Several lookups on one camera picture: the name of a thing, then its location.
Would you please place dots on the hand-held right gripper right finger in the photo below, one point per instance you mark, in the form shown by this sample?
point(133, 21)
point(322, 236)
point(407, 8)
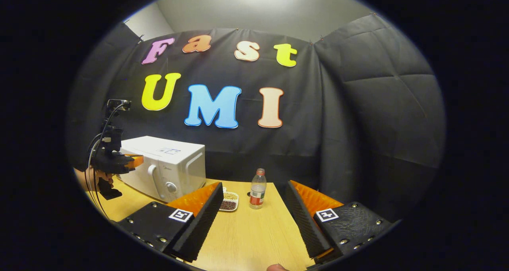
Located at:
point(304, 227)

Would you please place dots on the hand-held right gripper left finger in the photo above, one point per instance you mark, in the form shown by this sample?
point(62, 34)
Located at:
point(203, 227)

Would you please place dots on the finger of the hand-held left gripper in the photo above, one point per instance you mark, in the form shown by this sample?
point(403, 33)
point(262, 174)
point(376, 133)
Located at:
point(135, 160)

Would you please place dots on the white microwave oven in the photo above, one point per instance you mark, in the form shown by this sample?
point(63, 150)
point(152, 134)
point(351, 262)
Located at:
point(179, 171)

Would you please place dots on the white divided dish with beans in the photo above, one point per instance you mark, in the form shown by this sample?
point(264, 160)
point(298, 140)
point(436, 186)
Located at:
point(228, 204)

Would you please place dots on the clear plastic bottle red label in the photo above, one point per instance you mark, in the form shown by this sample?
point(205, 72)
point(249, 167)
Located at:
point(257, 193)

